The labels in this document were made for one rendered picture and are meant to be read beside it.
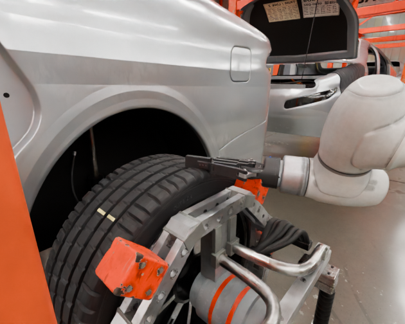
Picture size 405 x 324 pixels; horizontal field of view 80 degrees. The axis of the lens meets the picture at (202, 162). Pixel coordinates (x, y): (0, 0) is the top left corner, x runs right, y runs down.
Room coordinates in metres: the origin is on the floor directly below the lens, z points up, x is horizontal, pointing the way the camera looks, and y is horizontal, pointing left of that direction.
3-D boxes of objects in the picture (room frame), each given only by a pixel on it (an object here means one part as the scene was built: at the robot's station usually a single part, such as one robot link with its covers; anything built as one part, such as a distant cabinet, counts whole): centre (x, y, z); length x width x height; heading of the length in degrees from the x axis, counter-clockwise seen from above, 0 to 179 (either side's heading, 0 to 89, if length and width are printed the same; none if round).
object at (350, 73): (3.12, -1.76, 1.36); 0.71 x 0.30 x 0.51; 138
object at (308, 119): (4.95, -2.33, 1.49); 4.95 x 1.86 x 1.59; 138
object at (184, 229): (0.51, -0.03, 0.85); 0.54 x 0.07 x 0.54; 138
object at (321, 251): (0.51, -0.19, 1.03); 0.19 x 0.18 x 0.11; 48
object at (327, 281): (0.50, -0.30, 0.93); 0.09 x 0.05 x 0.05; 48
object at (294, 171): (0.53, -0.21, 1.18); 0.09 x 0.06 x 0.09; 163
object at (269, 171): (0.55, -0.14, 1.19); 0.09 x 0.08 x 0.07; 72
